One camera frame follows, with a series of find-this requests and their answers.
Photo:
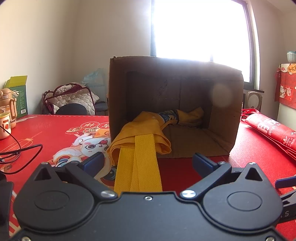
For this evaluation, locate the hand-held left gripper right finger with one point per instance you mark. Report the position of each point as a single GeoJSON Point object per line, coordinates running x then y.
{"type": "Point", "coordinates": [203, 162]}

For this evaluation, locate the green carton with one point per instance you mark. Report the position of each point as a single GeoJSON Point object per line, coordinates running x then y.
{"type": "Point", "coordinates": [20, 99]}

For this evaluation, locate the beige drinking bottle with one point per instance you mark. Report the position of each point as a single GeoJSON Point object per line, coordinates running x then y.
{"type": "Point", "coordinates": [7, 104]}

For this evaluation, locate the quilted storage bag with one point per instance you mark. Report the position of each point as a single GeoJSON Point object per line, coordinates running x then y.
{"type": "Point", "coordinates": [76, 97]}

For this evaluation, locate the black round seat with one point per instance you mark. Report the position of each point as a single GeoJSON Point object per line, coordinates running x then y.
{"type": "Point", "coordinates": [70, 109]}

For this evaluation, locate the window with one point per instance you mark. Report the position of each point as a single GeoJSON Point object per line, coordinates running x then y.
{"type": "Point", "coordinates": [196, 27]}

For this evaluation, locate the cream printed mug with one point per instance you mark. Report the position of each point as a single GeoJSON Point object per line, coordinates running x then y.
{"type": "Point", "coordinates": [4, 126]}

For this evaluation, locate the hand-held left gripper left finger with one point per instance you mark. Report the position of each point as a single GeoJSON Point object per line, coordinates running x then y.
{"type": "Point", "coordinates": [93, 162]}

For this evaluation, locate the red printed cloth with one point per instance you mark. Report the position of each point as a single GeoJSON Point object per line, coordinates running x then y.
{"type": "Point", "coordinates": [286, 90]}

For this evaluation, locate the brown cardboard box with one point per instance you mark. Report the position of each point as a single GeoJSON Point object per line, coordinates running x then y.
{"type": "Point", "coordinates": [143, 81]}

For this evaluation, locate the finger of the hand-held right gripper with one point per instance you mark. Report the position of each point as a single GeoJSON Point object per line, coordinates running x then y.
{"type": "Point", "coordinates": [285, 182]}

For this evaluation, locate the red folded shopping bag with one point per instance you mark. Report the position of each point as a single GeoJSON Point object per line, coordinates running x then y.
{"type": "Point", "coordinates": [270, 127]}

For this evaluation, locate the pale blue bowl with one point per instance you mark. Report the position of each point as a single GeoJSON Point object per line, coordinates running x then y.
{"type": "Point", "coordinates": [291, 56]}

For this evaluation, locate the beige round-grille speaker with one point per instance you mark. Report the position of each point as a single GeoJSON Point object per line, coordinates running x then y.
{"type": "Point", "coordinates": [254, 100]}

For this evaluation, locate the red printed table mat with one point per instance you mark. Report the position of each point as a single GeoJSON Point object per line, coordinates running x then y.
{"type": "Point", "coordinates": [57, 125]}

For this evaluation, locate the yellow shopping bag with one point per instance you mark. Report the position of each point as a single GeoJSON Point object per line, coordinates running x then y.
{"type": "Point", "coordinates": [138, 129]}

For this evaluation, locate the light blue plastic bag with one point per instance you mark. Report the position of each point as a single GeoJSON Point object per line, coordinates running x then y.
{"type": "Point", "coordinates": [94, 77]}

